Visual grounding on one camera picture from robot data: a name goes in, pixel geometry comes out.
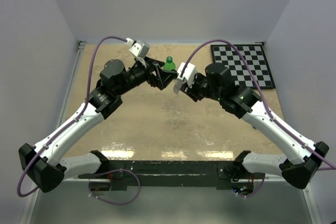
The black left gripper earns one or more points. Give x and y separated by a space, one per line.
163 77

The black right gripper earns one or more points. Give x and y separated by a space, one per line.
191 92

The green plastic bottle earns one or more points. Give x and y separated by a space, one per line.
169 66

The green bottle cap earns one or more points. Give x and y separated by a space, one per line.
169 59

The clear Pepsi bottle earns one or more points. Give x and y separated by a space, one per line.
177 86

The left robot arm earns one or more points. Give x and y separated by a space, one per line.
45 163

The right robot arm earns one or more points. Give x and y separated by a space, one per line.
300 158

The black white chessboard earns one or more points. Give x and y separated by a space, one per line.
250 61

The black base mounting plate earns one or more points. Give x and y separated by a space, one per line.
218 174

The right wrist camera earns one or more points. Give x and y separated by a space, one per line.
186 74

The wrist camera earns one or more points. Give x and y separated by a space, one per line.
186 74
138 49

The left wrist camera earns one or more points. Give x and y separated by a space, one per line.
138 49

